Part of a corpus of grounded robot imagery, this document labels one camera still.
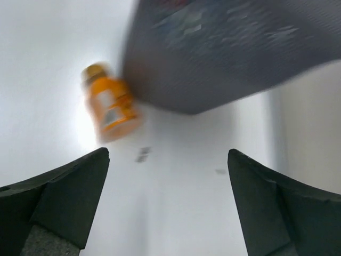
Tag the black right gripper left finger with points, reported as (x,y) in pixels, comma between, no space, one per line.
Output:
(52,213)

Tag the small orange juice bottle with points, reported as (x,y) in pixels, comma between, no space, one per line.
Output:
(111,103)

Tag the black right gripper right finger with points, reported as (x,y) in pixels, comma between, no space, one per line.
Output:
(282,216)

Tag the grey mesh waste bin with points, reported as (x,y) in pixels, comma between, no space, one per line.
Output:
(193,56)

